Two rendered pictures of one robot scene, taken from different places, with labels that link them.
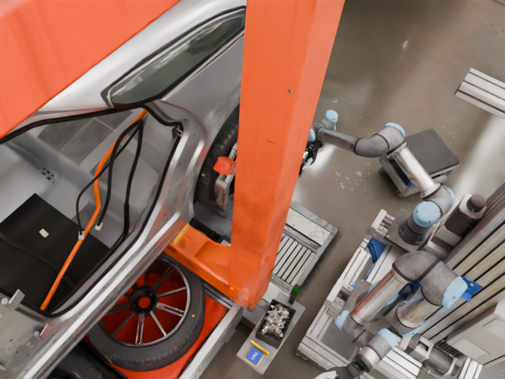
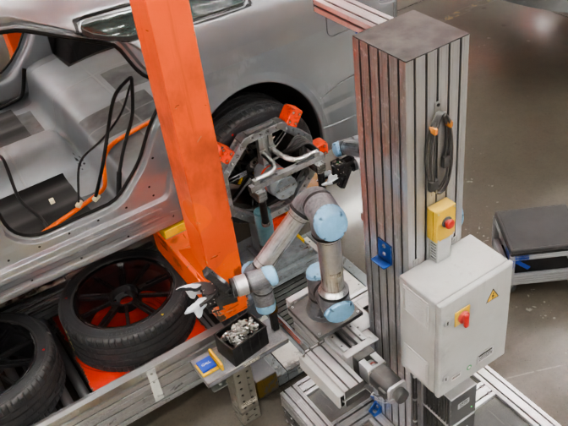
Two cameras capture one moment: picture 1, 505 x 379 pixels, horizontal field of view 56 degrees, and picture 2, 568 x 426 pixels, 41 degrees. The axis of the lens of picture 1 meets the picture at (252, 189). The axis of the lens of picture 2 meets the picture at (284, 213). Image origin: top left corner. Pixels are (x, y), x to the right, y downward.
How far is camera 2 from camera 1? 207 cm
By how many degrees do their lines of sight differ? 29
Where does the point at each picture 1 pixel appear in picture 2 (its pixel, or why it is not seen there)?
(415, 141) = (532, 215)
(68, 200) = (87, 183)
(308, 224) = not seen: hidden behind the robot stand
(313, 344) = (297, 396)
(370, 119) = (509, 204)
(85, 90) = (60, 14)
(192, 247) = (182, 244)
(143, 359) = (95, 338)
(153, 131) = not seen: hidden behind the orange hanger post
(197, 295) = (176, 299)
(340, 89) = (483, 169)
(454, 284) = (324, 207)
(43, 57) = not seen: outside the picture
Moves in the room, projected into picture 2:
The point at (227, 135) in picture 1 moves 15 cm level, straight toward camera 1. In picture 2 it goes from (230, 123) to (216, 140)
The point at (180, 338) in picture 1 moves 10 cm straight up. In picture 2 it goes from (139, 330) to (134, 315)
